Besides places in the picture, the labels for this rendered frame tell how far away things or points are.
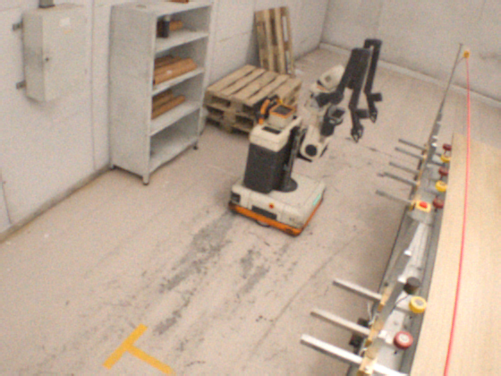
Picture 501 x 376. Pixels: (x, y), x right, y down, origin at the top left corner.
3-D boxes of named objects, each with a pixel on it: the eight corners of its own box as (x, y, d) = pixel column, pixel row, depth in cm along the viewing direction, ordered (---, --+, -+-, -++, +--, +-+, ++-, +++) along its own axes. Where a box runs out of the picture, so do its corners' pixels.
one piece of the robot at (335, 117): (314, 132, 330) (320, 106, 319) (325, 121, 352) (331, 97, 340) (334, 140, 326) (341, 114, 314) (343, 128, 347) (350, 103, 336)
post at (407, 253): (370, 322, 212) (404, 251, 186) (372, 318, 215) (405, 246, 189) (377, 325, 211) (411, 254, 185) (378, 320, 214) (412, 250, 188)
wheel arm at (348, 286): (331, 286, 207) (333, 279, 205) (333, 281, 210) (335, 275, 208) (414, 320, 194) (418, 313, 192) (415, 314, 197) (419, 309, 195)
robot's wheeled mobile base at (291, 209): (225, 209, 378) (229, 185, 365) (257, 178, 428) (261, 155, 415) (298, 240, 358) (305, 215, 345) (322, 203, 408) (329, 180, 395)
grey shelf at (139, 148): (109, 169, 410) (111, 5, 326) (164, 135, 480) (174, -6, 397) (146, 185, 396) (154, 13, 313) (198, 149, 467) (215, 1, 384)
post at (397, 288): (360, 352, 190) (398, 277, 164) (362, 346, 192) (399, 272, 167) (368, 354, 189) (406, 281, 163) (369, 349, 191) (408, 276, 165)
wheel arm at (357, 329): (309, 316, 188) (310, 310, 186) (311, 311, 191) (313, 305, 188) (400, 354, 175) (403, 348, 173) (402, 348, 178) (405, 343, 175)
